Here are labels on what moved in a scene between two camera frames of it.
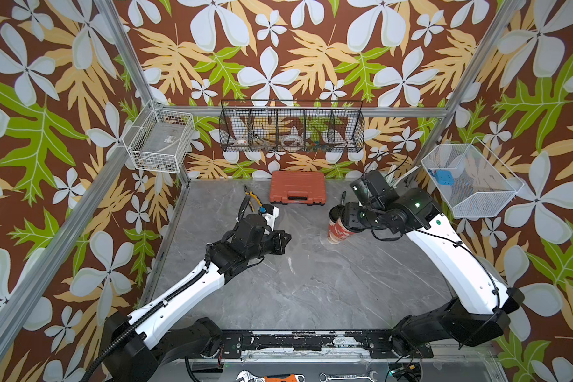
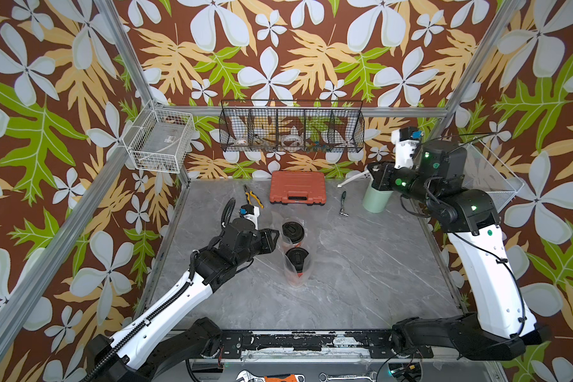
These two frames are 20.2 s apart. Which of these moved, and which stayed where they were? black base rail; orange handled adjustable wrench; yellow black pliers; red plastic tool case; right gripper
Moved: right gripper
Stayed: yellow black pliers; red plastic tool case; black base rail; orange handled adjustable wrench
